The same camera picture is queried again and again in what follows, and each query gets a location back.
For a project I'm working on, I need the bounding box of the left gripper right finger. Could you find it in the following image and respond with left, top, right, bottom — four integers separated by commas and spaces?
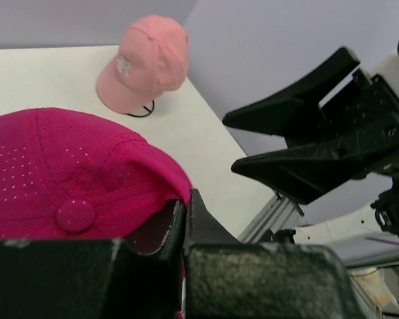
184, 189, 362, 318

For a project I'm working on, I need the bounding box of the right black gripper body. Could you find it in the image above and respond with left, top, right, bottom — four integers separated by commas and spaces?
322, 68, 399, 181

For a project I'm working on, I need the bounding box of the aluminium front rail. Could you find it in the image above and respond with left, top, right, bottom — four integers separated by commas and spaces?
238, 195, 306, 243

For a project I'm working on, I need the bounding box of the magenta baseball cap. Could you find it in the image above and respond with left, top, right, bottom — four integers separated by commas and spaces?
0, 108, 192, 241

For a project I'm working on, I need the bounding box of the black wire hat stand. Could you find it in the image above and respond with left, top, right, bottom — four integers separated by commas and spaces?
126, 100, 155, 118

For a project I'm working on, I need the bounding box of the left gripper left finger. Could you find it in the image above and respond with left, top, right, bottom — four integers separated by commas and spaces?
0, 200, 185, 318

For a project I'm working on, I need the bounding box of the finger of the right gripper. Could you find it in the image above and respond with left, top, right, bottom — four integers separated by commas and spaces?
222, 47, 360, 137
230, 112, 399, 205

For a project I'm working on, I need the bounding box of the light pink baseball cap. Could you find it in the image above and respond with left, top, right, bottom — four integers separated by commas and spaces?
96, 15, 189, 114

